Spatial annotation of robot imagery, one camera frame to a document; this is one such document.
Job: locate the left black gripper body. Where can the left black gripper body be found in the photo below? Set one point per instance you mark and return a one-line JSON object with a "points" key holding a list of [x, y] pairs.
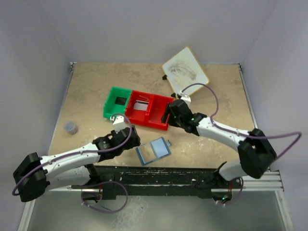
{"points": [[134, 143]]}

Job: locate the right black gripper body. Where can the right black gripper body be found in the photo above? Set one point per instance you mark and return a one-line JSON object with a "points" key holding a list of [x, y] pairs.
{"points": [[175, 121]]}

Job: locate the blue card holder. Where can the blue card holder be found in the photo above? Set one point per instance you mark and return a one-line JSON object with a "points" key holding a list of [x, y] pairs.
{"points": [[153, 151]]}

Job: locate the black credit card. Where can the black credit card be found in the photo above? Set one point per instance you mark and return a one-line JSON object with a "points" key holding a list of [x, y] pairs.
{"points": [[120, 100]]}

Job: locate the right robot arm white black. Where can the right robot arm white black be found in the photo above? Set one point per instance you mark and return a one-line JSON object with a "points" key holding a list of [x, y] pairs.
{"points": [[255, 152]]}

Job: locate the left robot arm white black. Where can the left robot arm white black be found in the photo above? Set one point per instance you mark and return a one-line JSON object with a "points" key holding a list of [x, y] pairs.
{"points": [[36, 175]]}

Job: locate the red double plastic bin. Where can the red double plastic bin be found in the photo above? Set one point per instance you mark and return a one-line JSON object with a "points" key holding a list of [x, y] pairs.
{"points": [[152, 117]]}

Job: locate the green plastic bin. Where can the green plastic bin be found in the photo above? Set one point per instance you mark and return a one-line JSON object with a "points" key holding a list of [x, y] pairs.
{"points": [[110, 107]]}

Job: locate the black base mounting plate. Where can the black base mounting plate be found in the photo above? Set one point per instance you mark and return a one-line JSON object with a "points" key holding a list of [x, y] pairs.
{"points": [[203, 183]]}

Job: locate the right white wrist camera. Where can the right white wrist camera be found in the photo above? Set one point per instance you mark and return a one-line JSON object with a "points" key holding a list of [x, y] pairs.
{"points": [[184, 97]]}

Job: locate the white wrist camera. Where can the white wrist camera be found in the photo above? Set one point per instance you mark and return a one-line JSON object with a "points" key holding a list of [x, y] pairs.
{"points": [[184, 97], [118, 122]]}

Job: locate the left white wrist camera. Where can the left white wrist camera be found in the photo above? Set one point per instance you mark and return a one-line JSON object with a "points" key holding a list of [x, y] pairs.
{"points": [[118, 122]]}

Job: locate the white board wooden frame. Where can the white board wooden frame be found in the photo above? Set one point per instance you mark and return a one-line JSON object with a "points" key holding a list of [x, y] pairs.
{"points": [[184, 72]]}

